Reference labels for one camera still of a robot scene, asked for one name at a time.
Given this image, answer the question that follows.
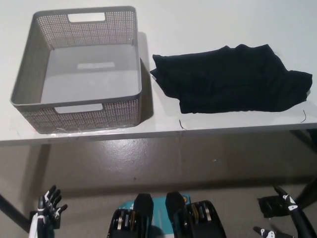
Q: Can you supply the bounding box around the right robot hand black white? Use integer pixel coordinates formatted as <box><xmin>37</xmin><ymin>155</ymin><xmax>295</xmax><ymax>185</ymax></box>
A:
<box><xmin>253</xmin><ymin>185</ymin><xmax>317</xmax><ymax>238</ymax></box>

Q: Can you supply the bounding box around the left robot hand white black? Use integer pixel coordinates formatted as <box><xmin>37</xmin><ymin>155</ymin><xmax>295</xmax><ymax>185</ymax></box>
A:
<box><xmin>29</xmin><ymin>184</ymin><xmax>68</xmax><ymax>238</ymax></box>

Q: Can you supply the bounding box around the black t-shirt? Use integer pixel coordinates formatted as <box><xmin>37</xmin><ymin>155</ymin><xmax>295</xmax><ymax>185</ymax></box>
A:
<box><xmin>150</xmin><ymin>44</ymin><xmax>313</xmax><ymax>115</ymax></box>

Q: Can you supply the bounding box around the black table leg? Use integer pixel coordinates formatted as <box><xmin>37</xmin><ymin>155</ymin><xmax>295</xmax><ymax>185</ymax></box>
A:
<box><xmin>0</xmin><ymin>193</ymin><xmax>34</xmax><ymax>233</ymax></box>
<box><xmin>294</xmin><ymin>173</ymin><xmax>317</xmax><ymax>210</ymax></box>

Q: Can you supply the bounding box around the black robot body block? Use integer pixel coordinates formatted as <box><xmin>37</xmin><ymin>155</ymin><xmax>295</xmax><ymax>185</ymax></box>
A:
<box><xmin>106</xmin><ymin>193</ymin><xmax>154</xmax><ymax>238</ymax></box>
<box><xmin>165</xmin><ymin>191</ymin><xmax>227</xmax><ymax>238</ymax></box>

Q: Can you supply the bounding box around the grey perforated plastic basket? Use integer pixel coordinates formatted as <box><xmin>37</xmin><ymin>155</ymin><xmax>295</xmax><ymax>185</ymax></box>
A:
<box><xmin>9</xmin><ymin>6</ymin><xmax>143</xmax><ymax>134</ymax></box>

